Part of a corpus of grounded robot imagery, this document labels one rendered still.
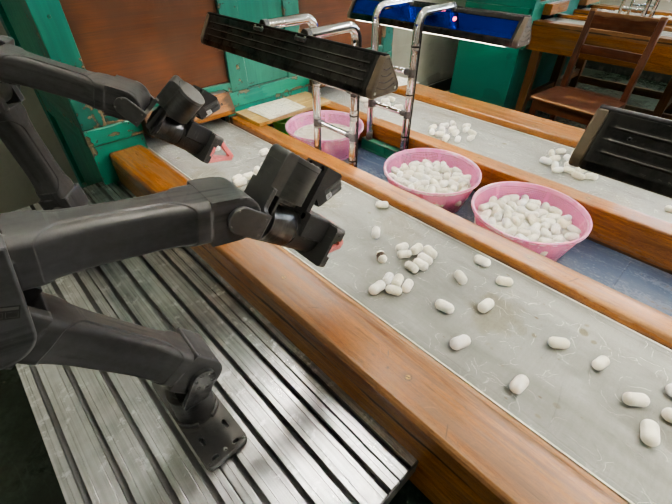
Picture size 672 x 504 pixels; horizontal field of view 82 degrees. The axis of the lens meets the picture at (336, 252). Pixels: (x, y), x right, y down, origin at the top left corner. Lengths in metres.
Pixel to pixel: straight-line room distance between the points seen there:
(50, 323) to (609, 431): 0.71
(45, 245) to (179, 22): 1.07
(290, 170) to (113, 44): 0.91
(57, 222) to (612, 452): 0.71
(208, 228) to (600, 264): 0.90
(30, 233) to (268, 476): 0.45
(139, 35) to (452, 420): 1.24
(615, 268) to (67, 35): 1.45
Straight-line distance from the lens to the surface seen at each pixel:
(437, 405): 0.61
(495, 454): 0.60
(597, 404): 0.73
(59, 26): 1.30
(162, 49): 1.40
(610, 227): 1.15
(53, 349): 0.49
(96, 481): 0.74
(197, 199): 0.46
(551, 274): 0.87
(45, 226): 0.43
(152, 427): 0.74
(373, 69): 0.78
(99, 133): 1.36
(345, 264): 0.82
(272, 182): 0.50
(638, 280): 1.11
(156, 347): 0.55
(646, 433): 0.72
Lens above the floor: 1.28
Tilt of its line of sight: 40 degrees down
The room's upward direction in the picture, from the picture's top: straight up
